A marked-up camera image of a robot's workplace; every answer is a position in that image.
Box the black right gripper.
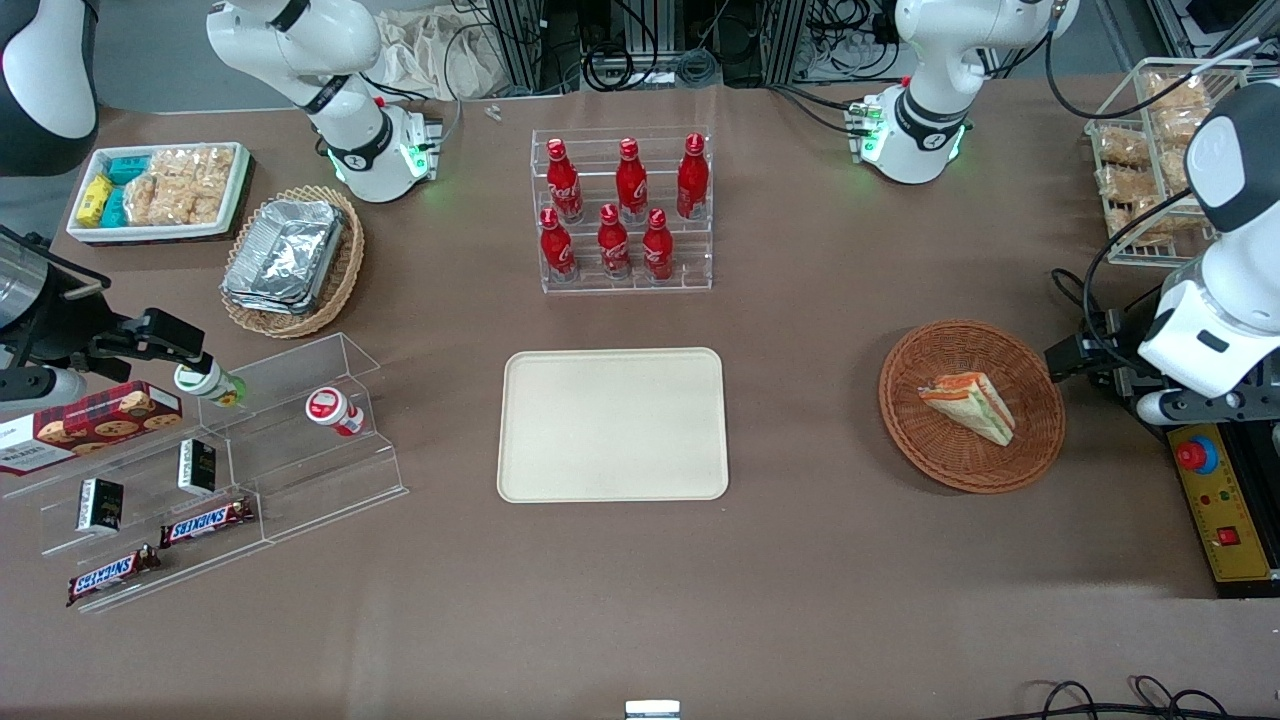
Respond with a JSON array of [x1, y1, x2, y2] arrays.
[[0, 262, 207, 373]]

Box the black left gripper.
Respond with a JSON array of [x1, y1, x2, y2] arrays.
[[1044, 309, 1153, 397]]

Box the triangular sandwich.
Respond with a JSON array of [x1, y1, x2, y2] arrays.
[[917, 371, 1017, 448]]

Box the white rectangular snack tray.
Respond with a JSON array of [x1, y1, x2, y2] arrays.
[[66, 141, 252, 246]]

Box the brown wicker basket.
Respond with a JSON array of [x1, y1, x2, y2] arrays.
[[878, 318, 1067, 495]]

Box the light woven wicker basket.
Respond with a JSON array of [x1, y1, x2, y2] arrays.
[[219, 184, 366, 340]]

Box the beige plastic tray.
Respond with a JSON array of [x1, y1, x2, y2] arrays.
[[497, 347, 730, 504]]

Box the white bottle with green label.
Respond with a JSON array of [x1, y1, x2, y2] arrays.
[[173, 358, 247, 409]]

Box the red tartan cookie box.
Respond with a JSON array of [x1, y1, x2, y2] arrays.
[[0, 381, 185, 477]]

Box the small black box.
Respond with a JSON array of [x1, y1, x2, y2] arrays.
[[178, 439, 218, 497], [76, 478, 125, 534]]

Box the clear bag of rice crackers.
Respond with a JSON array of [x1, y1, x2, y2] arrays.
[[124, 170, 193, 227], [150, 147, 237, 225]]

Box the stack of foil trays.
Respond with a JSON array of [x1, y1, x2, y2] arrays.
[[222, 198, 347, 317]]

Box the clear bag of fried snacks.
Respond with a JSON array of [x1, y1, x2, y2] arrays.
[[1144, 72, 1211, 111], [1097, 127, 1152, 167], [1106, 198, 1201, 247], [1160, 148, 1203, 193], [1097, 165, 1153, 203], [1153, 105, 1213, 151]]

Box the yellow snack pack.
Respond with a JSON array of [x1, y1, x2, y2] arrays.
[[77, 174, 114, 228]]

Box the small red white drink bottle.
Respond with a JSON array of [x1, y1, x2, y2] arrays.
[[305, 387, 367, 438]]

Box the Snickers chocolate bar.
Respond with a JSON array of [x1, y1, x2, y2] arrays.
[[66, 545, 162, 608], [159, 497, 256, 549]]

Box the clear acrylic stepped shelf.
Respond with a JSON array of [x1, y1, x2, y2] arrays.
[[0, 332, 410, 614]]

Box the yellow emergency stop panel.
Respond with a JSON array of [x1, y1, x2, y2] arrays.
[[1166, 420, 1280, 585]]

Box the black table appliance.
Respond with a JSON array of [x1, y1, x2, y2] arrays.
[[1212, 418, 1280, 600]]

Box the white crumpled cloth bag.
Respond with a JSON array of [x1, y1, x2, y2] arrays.
[[372, 5, 503, 102]]

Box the clear acrylic bottle rack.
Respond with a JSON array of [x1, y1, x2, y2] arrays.
[[529, 126, 714, 295]]

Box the red cola bottle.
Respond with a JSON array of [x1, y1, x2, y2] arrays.
[[641, 208, 676, 282], [597, 204, 633, 280], [545, 138, 585, 224], [676, 133, 711, 222], [614, 138, 649, 224], [539, 207, 577, 282]]

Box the black power cable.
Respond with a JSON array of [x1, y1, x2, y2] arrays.
[[1049, 267, 1111, 346]]

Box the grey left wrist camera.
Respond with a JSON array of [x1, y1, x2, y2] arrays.
[[1136, 387, 1280, 428]]

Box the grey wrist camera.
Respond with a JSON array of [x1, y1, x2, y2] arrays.
[[1136, 387, 1280, 428], [0, 366, 88, 413]]

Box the white wire basket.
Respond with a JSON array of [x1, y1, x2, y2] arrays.
[[1084, 57, 1254, 268]]

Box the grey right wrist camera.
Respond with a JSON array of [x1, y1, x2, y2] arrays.
[[0, 366, 88, 413]]

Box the black floor cables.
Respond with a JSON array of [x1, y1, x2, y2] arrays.
[[985, 676, 1236, 720]]

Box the aluminium frame post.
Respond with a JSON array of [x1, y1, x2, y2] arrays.
[[488, 0, 547, 97]]

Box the coiled black cable bundle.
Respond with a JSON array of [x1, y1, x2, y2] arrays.
[[583, 38, 723, 93]]

